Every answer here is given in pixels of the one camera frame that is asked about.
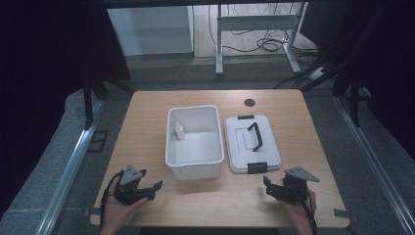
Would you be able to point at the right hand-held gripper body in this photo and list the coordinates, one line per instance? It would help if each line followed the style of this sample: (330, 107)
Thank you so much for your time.
(293, 189)

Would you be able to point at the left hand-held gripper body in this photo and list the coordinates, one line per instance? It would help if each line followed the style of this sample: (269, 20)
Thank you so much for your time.
(130, 174)

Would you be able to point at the white plastic storage box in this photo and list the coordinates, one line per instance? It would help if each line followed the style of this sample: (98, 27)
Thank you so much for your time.
(195, 150)

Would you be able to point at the person's right hand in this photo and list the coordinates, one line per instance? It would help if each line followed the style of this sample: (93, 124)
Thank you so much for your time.
(301, 213)

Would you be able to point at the person's left hand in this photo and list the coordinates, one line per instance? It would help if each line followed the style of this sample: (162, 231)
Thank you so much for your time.
(117, 210)

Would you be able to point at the grey tape piece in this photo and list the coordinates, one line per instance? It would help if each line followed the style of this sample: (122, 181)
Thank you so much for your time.
(341, 213)
(91, 212)

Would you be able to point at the small white bottle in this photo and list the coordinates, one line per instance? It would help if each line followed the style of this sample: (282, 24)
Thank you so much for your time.
(178, 131)

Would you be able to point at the black round table grommet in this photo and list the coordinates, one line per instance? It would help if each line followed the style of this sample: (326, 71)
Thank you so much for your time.
(249, 102)

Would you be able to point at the black stand legs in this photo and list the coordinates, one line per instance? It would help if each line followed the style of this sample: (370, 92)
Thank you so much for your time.
(355, 101)
(88, 104)

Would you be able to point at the white power strip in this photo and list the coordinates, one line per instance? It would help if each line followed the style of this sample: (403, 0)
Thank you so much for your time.
(317, 73)

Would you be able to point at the dark curtain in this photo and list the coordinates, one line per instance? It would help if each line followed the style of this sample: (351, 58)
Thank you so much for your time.
(42, 81)
(391, 65)

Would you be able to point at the white panel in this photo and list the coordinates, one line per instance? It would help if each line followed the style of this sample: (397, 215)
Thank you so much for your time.
(150, 31)

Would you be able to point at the black floor bracket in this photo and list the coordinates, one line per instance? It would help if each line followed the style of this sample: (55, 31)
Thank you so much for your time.
(98, 141)

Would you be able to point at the aluminium floor rail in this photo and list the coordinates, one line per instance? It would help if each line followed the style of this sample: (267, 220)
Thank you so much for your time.
(70, 169)
(375, 163)

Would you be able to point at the white metal desk frame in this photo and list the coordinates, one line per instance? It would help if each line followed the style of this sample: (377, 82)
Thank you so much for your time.
(219, 49)

